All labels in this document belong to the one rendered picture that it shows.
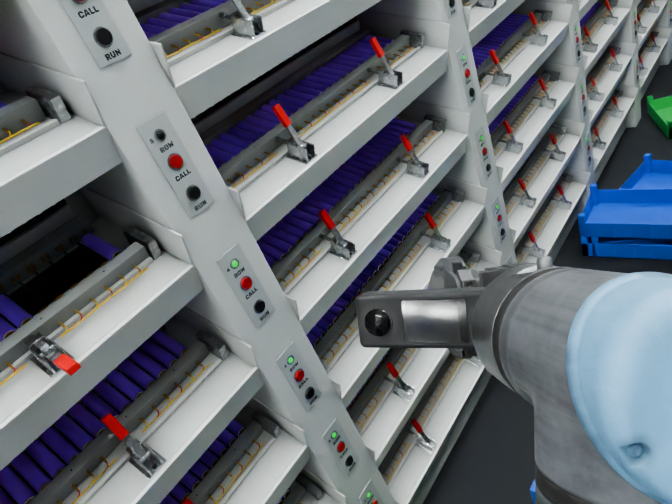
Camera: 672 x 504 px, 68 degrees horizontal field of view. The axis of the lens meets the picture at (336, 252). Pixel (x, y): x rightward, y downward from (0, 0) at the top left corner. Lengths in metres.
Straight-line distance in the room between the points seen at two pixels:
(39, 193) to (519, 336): 0.46
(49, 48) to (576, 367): 0.54
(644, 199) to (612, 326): 1.72
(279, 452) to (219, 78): 0.57
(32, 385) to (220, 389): 0.24
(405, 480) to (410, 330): 0.82
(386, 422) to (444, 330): 0.67
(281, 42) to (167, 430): 0.55
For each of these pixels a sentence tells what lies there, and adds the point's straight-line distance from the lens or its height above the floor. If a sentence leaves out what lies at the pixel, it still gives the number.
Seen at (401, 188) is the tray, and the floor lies 0.71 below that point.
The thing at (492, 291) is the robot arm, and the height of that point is 0.92.
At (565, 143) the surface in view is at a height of 0.33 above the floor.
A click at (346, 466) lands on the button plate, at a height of 0.40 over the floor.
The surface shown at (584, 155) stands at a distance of 1.95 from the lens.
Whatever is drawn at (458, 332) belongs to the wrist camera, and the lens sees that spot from 0.41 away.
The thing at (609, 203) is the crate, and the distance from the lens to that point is 1.97.
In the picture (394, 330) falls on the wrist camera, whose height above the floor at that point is 0.87.
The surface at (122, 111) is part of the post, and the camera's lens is 0.60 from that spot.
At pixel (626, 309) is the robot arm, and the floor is 0.99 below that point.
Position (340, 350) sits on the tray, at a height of 0.53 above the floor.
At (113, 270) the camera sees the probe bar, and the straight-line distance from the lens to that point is 0.65.
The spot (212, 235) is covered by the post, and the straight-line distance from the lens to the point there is 0.65.
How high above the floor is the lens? 1.15
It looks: 30 degrees down
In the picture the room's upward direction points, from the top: 24 degrees counter-clockwise
